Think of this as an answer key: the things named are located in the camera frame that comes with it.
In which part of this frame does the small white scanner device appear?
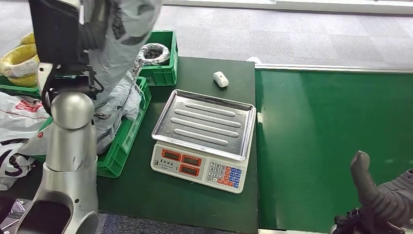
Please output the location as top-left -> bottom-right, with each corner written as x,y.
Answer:
213,71 -> 229,88

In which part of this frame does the green plastic crate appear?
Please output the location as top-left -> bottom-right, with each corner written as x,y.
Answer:
138,30 -> 179,87
34,76 -> 152,179
0,74 -> 42,98

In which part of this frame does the electronic scale with steel tray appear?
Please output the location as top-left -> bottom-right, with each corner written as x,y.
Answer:
150,89 -> 257,195

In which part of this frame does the silver conveyor side rail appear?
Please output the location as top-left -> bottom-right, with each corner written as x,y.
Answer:
254,63 -> 413,74

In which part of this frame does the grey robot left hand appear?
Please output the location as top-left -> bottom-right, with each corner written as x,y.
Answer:
77,0 -> 111,51

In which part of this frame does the white bag with red print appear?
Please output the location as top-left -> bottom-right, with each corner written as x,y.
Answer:
0,92 -> 51,143

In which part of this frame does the white bag with black print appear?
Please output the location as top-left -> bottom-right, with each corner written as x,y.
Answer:
0,138 -> 36,191

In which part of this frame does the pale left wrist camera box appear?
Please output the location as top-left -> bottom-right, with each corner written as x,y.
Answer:
37,62 -> 55,98

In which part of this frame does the yellow wire coil with label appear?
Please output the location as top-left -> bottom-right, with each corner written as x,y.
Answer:
0,43 -> 40,78

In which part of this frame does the black wire coil in wrap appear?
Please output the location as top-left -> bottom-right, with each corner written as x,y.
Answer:
137,42 -> 170,67

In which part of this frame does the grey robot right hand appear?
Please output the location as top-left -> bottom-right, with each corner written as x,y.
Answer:
350,151 -> 413,227

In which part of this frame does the dark green table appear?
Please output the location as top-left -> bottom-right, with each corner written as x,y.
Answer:
9,56 -> 259,234

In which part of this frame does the metal star-shaped frame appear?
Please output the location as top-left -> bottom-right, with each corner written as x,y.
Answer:
0,198 -> 33,234

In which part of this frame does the green conveyor belt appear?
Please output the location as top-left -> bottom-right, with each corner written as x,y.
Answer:
255,69 -> 413,234

